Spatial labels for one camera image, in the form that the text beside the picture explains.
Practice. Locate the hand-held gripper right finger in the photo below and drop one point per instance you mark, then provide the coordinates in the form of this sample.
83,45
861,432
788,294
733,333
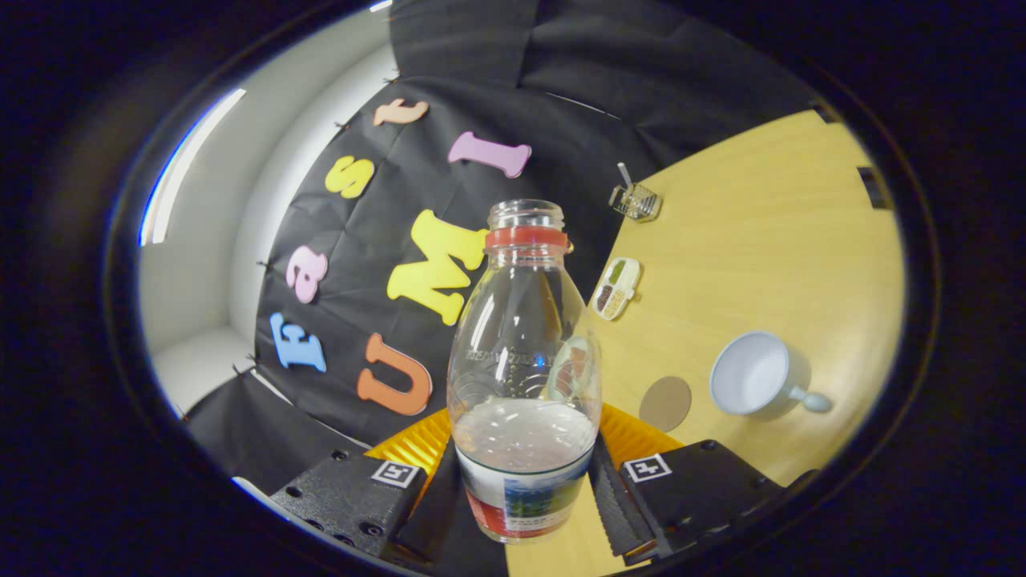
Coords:
621,509

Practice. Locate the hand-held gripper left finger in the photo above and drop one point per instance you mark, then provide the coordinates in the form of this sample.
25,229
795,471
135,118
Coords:
433,517

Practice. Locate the round brown coaster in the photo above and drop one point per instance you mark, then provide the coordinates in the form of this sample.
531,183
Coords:
665,405

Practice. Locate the clear plastic juice bottle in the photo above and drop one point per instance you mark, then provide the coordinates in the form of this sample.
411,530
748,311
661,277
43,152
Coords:
525,361

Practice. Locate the white divided condiment dish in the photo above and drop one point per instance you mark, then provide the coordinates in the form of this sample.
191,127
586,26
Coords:
616,288

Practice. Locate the wooden table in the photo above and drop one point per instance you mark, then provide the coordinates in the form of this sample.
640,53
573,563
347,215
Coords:
721,264

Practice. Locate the clear glass with spoon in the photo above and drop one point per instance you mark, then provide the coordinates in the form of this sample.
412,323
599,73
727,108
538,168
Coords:
637,202

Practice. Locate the black backdrop cloth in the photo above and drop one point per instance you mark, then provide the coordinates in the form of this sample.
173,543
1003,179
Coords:
401,160

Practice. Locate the long ceiling light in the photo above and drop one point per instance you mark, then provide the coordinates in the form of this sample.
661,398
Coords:
188,168

